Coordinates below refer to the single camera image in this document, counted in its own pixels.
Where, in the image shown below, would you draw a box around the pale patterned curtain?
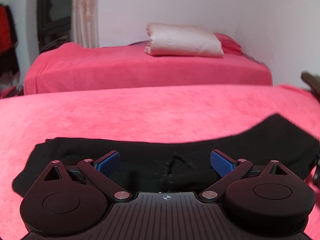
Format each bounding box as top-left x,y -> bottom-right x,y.
72,0 -> 100,48

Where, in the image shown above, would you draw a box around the cream satin pillow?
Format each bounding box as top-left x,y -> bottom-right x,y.
144,22 -> 225,58

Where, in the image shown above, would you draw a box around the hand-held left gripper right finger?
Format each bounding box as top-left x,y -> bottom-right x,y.
199,150 -> 297,202

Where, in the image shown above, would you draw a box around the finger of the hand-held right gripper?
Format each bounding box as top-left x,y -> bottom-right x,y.
312,152 -> 320,188

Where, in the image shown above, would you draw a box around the folded red cloth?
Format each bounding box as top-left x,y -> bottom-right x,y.
214,32 -> 242,55

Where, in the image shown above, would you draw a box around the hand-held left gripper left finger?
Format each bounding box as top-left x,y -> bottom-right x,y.
43,150 -> 133,202

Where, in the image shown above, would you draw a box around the pink fleece blanket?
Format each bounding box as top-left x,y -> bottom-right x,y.
0,84 -> 320,240

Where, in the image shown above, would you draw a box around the hanging clothes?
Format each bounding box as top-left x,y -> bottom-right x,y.
0,4 -> 21,90

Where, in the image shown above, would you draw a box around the bed with pink cover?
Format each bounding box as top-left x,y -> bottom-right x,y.
23,42 -> 273,95

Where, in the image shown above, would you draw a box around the black pants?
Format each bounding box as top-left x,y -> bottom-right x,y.
12,114 -> 320,198

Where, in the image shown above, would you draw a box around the dark window frame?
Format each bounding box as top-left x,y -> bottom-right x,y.
37,0 -> 75,54

